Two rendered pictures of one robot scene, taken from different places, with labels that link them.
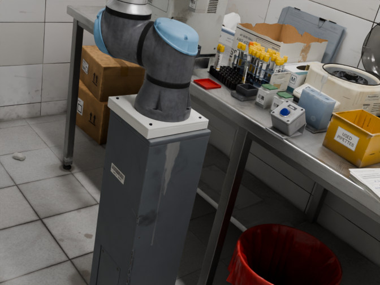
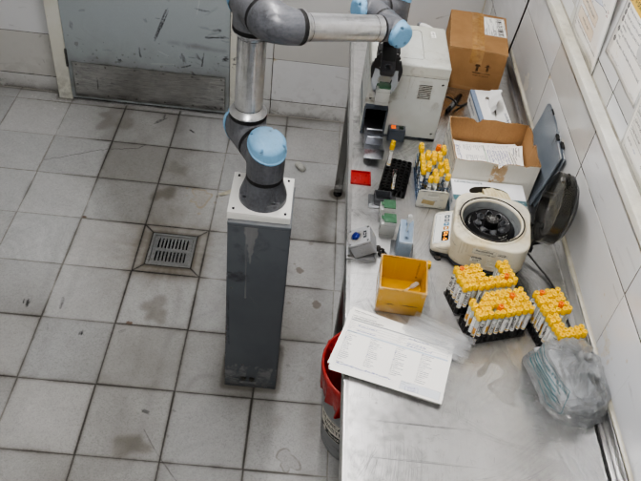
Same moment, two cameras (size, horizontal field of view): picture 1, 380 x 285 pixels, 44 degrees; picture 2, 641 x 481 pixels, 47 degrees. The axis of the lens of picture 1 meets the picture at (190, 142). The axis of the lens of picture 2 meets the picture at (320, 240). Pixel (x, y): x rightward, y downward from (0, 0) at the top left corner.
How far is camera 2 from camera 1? 160 cm
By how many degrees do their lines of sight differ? 37
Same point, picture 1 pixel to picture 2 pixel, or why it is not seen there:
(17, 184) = not seen: hidden behind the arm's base
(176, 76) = (257, 178)
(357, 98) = (461, 247)
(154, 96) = (244, 187)
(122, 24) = (233, 125)
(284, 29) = (527, 133)
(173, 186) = (258, 260)
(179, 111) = (259, 204)
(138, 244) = (231, 292)
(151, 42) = (244, 146)
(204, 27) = (415, 112)
